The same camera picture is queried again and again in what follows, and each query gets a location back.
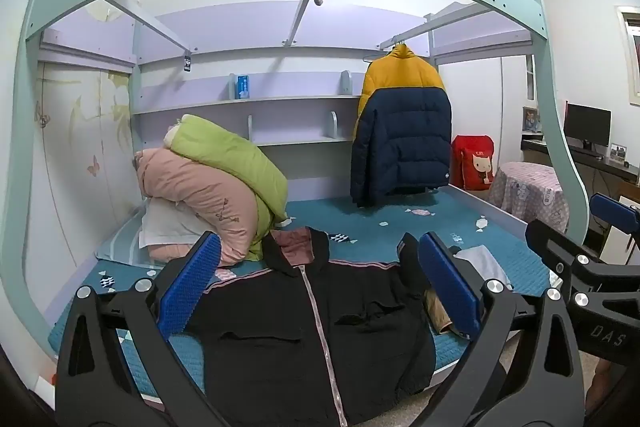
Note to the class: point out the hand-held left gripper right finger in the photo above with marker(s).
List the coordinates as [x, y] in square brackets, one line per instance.
[447, 282]

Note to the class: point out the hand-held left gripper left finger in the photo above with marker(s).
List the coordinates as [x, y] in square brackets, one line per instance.
[192, 282]

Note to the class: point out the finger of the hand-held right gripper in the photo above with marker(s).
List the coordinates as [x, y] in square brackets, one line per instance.
[615, 212]
[555, 242]

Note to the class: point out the black zip jacket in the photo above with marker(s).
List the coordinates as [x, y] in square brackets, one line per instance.
[280, 307]

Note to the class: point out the person's right forearm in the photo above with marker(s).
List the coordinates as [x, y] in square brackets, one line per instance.
[602, 387]

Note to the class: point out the clothes hanger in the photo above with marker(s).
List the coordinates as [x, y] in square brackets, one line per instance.
[377, 56]

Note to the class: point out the khaki cloth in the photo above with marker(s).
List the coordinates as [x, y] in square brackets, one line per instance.
[439, 312]

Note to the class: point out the light grey cloth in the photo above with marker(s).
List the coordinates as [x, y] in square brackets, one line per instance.
[482, 264]

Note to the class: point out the dark desk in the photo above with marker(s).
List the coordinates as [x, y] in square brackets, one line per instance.
[615, 167]

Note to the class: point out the white pillow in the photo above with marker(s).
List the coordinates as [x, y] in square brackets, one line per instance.
[165, 222]

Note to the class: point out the pink quilt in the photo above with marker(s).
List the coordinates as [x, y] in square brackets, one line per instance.
[200, 192]

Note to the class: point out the black computer monitor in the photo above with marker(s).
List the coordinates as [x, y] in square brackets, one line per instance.
[587, 124]

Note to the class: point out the teal quilted bed cover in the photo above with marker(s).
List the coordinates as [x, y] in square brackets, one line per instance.
[375, 217]

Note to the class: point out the red cartoon bag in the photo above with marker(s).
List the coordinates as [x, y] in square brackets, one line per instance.
[475, 162]

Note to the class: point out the green quilt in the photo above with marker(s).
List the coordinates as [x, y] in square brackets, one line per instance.
[225, 152]

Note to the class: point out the yellow navy puffer jacket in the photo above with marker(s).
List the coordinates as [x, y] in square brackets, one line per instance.
[400, 132]

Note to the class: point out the white butterfly print wardrobe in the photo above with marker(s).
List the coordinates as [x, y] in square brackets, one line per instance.
[75, 147]

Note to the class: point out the lavender shelf unit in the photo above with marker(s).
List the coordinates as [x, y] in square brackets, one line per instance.
[250, 102]

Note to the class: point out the blue box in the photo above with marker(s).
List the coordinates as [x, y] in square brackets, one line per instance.
[242, 87]

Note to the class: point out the black hanging tag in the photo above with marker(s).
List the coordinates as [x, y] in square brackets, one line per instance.
[188, 64]

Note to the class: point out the small photo frame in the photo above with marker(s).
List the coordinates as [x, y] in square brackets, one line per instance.
[618, 153]

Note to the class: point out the picture frame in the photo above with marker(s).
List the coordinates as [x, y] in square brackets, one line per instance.
[531, 119]

